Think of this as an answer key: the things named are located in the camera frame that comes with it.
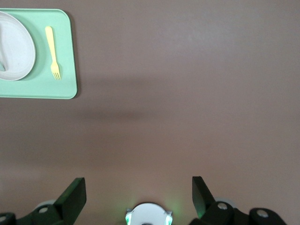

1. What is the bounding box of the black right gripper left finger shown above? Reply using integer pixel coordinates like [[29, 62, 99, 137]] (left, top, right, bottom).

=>
[[0, 177, 87, 225]]

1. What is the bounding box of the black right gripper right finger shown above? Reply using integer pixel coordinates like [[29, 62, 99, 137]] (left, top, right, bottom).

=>
[[192, 175, 291, 225]]

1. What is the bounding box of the yellow plastic fork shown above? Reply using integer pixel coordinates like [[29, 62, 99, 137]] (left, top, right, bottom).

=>
[[45, 26, 62, 81]]

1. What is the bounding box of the white round plate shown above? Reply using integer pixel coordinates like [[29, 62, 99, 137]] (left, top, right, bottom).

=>
[[0, 11, 37, 82]]

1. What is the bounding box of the brown table mat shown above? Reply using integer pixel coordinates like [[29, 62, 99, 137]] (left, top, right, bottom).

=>
[[0, 0, 300, 225]]

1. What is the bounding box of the teal plastic spoon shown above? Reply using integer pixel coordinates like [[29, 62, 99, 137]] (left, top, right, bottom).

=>
[[0, 27, 8, 73]]

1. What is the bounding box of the light green rectangular tray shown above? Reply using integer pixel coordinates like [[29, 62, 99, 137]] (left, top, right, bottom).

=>
[[0, 8, 79, 100]]

